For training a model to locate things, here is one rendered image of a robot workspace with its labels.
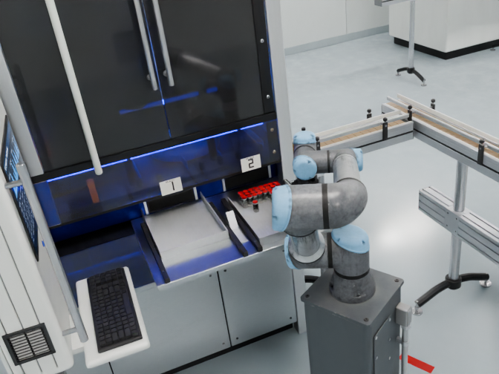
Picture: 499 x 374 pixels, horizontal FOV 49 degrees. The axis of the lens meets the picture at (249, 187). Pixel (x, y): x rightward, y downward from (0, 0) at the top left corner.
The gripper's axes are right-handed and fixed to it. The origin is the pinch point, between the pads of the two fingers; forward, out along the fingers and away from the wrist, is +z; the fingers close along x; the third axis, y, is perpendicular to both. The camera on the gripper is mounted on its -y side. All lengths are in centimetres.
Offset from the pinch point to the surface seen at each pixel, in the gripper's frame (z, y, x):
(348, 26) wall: 75, -495, 312
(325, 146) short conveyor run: -1, -48, 34
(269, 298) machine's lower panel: 62, -35, -7
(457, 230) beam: 45, -16, 85
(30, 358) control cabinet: 1, 20, -100
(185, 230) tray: 3.6, -23.5, -41.2
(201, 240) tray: 1.0, -9.6, -38.5
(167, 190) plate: -9, -36, -43
